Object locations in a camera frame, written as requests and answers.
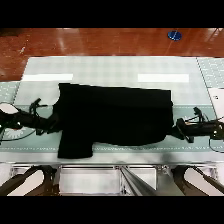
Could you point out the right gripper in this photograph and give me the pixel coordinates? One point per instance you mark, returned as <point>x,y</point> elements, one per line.
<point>184,130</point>

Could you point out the black T-shirt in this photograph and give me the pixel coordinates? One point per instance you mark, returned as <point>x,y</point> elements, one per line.
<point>113,116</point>

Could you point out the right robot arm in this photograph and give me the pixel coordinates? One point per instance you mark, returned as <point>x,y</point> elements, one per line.
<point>208,128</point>

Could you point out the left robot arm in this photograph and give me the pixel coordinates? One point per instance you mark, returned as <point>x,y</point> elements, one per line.
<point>20,119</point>

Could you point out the blue round disc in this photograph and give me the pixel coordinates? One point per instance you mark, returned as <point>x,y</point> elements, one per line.
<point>174,35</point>

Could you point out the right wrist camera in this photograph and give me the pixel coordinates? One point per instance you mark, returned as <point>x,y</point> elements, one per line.
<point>199,114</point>

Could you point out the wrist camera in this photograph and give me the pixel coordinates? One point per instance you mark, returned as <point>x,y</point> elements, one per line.
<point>199,114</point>
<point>34,104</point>

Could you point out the silver frame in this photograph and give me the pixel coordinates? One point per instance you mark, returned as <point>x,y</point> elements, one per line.
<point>113,178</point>

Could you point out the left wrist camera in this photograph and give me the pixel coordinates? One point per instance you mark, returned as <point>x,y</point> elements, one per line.
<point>34,104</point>

